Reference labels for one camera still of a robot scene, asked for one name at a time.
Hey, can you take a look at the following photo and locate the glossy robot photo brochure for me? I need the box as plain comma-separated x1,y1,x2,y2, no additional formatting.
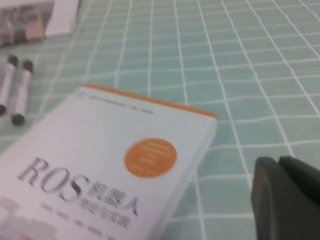
0,0,81,47

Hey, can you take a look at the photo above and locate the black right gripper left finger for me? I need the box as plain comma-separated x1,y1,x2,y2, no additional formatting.
250,155,281,240

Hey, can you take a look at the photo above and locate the green checked tablecloth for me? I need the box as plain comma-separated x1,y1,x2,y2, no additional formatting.
0,0,320,240

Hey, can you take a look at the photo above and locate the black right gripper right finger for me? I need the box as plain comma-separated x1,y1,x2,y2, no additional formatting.
274,155,320,240

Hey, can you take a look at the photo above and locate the black cap whiteboard marker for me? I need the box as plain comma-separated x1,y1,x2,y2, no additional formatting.
10,59,35,126
0,54,20,116

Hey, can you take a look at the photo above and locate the white orange ROS book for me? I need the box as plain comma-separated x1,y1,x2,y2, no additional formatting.
0,83,218,240

